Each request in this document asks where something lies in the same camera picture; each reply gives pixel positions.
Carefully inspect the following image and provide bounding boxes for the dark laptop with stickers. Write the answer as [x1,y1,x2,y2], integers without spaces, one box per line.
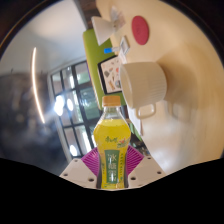
[97,54,125,95]

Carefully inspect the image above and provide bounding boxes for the yellow drink bottle orange cap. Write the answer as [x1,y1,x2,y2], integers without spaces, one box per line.
[93,95,132,190]

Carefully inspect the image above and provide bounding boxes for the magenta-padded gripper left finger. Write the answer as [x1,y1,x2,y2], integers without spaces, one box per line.
[59,146,102,189]

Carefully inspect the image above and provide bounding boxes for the small printed card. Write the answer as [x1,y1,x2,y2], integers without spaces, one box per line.
[118,35,131,56]

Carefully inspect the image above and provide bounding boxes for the large dark-framed window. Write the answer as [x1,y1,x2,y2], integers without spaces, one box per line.
[49,60,103,158]

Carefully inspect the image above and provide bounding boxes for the flat round red coaster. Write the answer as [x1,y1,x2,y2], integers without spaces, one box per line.
[131,15,150,46]

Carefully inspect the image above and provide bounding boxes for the long curved ceiling light strip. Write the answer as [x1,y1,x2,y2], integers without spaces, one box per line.
[30,46,46,125]

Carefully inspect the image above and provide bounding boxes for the green upholstered bench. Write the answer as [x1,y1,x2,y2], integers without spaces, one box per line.
[82,28,148,143]

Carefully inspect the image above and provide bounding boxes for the white bowl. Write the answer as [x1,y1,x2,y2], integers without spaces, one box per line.
[91,15,117,46]

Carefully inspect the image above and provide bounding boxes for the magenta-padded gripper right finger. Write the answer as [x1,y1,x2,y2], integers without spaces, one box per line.
[125,144,167,190]

